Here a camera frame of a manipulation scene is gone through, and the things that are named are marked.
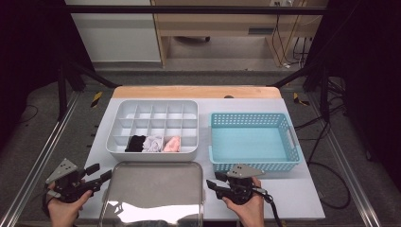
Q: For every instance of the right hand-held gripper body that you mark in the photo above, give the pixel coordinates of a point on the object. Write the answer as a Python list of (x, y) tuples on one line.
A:
[(241, 192)]

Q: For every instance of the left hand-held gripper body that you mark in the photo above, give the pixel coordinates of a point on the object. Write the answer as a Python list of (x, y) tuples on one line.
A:
[(67, 186)]

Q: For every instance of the blue perforated plastic basket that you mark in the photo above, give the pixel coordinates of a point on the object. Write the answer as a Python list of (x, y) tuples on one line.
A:
[(252, 145)]

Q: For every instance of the transparent grey box lid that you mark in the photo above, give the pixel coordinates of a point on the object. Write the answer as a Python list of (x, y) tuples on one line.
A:
[(154, 183)]

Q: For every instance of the white compartment storage box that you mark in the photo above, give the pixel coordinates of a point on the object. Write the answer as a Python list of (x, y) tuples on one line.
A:
[(151, 156)]

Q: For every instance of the pink sock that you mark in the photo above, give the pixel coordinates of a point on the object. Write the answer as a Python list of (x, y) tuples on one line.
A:
[(168, 148), (175, 141)]

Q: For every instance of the white sock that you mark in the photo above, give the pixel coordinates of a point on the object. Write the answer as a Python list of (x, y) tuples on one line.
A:
[(156, 142), (149, 148)]

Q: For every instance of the person's right hand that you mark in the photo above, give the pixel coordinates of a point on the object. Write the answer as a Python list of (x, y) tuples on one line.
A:
[(249, 214)]

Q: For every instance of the person's left hand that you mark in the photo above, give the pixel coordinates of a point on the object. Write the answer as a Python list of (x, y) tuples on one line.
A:
[(64, 213)]

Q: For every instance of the yellow black tape strip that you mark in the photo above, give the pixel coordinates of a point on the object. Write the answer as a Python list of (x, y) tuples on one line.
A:
[(298, 99), (96, 99)]

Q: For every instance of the black metal stand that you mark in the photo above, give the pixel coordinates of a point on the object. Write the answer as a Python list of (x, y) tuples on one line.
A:
[(62, 94), (324, 94)]

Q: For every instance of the white cabinet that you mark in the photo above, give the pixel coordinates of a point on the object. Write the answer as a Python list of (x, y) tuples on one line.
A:
[(116, 38)]

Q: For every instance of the dark curtain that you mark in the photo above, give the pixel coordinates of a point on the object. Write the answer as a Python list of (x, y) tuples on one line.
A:
[(25, 47), (372, 78)]

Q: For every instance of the wooden desk unit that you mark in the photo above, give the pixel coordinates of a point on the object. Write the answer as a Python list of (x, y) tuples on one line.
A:
[(217, 22)]

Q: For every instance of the black horizontal bar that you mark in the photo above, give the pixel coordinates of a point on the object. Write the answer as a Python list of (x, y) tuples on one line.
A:
[(189, 9)]

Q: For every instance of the white power strip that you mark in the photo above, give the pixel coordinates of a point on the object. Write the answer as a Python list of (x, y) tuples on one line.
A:
[(282, 2)]

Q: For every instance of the aluminium rail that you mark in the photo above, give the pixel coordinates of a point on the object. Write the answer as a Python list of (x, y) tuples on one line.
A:
[(39, 164), (343, 164)]

